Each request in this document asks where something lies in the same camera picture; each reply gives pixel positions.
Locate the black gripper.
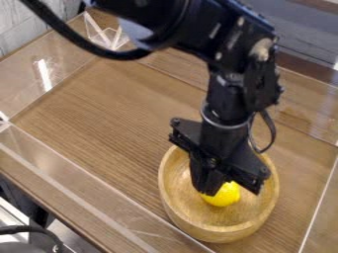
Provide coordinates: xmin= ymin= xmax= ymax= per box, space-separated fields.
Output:
xmin=168 ymin=116 xmax=272 ymax=196

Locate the yellow lemon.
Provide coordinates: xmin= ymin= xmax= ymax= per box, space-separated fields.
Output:
xmin=199 ymin=181 xmax=240 ymax=208

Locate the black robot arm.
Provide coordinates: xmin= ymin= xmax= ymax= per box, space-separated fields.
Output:
xmin=88 ymin=0 xmax=282 ymax=196

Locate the brown wooden bowl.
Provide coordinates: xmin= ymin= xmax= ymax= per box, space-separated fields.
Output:
xmin=159 ymin=145 xmax=280 ymax=243

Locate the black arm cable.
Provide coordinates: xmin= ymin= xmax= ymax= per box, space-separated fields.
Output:
xmin=17 ymin=0 xmax=156 ymax=61

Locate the clear acrylic corner bracket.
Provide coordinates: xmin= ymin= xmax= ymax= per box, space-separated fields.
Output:
xmin=83 ymin=11 xmax=132 ymax=51

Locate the black cable under table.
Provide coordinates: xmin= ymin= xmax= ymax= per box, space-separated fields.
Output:
xmin=0 ymin=224 xmax=64 ymax=253

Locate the clear acrylic tray wall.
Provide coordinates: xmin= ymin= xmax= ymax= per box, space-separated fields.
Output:
xmin=0 ymin=11 xmax=338 ymax=253

